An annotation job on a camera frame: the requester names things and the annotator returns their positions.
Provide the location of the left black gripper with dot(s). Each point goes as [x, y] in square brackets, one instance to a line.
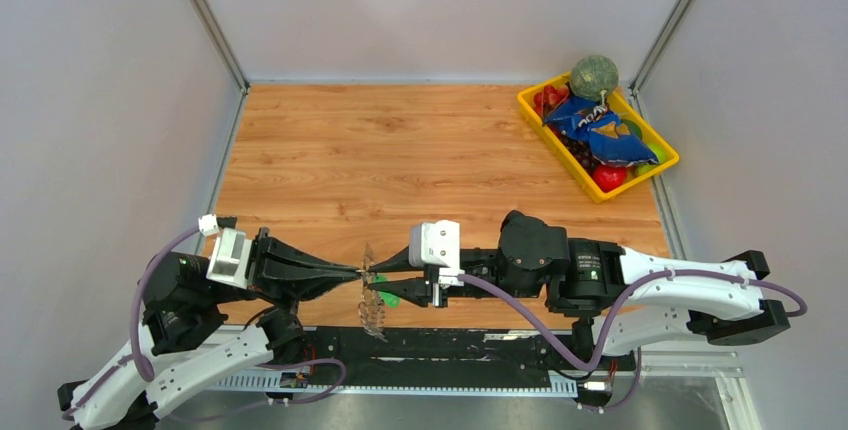
[277, 271]

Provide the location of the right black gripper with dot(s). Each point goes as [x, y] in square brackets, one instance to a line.
[415, 290]

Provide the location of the green key tag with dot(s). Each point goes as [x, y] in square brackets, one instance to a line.
[389, 300]

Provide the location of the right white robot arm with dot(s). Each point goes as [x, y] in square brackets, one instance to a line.
[590, 299]

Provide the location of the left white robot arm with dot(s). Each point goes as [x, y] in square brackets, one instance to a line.
[197, 320]

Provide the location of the dark grapes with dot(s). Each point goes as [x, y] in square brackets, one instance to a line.
[581, 152]

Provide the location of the strawberries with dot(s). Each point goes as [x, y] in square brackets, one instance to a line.
[551, 96]

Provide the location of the red apple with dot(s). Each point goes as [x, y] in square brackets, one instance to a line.
[609, 178]

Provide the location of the blue snack bag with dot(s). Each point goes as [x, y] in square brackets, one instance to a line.
[610, 140]

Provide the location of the green fruit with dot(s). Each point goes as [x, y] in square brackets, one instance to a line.
[661, 157]

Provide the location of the green melon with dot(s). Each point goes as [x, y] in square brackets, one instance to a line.
[594, 77]

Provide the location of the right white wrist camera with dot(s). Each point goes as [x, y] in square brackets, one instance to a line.
[435, 247]

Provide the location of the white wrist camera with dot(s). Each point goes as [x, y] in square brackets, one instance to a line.
[228, 262]
[435, 247]

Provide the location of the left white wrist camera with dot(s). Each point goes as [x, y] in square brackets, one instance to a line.
[228, 262]

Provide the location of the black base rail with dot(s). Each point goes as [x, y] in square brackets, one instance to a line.
[428, 359]

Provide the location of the white slotted cable duct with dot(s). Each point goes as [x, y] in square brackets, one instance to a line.
[266, 381]

